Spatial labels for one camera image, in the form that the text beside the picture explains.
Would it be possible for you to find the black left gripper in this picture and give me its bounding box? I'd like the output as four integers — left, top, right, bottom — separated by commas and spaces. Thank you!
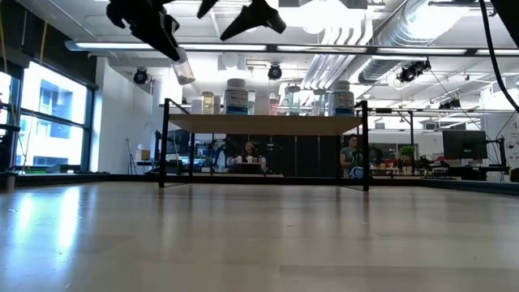
105, 0, 182, 62

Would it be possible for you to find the clear bottle with blue pills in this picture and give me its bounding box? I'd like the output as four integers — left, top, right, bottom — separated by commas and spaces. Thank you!
171, 47, 196, 86

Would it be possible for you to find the pale green pill bottle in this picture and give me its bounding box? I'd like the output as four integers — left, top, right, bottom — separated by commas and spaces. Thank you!
200, 91, 215, 116

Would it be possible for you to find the large white medicine bottle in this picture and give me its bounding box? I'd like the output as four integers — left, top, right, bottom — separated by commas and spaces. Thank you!
223, 78, 250, 116
328, 79, 357, 118

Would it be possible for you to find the long ceiling light strip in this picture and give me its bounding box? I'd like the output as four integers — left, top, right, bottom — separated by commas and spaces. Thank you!
64, 40, 519, 57

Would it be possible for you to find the person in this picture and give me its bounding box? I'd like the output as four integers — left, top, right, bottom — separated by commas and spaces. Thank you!
225, 140, 268, 174
339, 134, 365, 178

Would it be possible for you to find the large window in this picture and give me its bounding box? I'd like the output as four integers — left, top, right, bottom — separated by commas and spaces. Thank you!
0, 60, 95, 174

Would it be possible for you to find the black computer monitor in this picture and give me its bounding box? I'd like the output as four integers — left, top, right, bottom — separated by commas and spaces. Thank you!
441, 129, 489, 161

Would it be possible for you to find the wooden shelf black metal frame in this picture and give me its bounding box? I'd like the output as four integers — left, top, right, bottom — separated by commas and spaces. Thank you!
158, 97, 371, 192

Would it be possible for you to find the silver ventilation duct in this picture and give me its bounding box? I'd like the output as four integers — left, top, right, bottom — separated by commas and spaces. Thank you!
357, 0, 478, 85

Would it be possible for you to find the black hanging arm cable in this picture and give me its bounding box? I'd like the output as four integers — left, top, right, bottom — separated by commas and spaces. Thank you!
478, 0, 519, 113

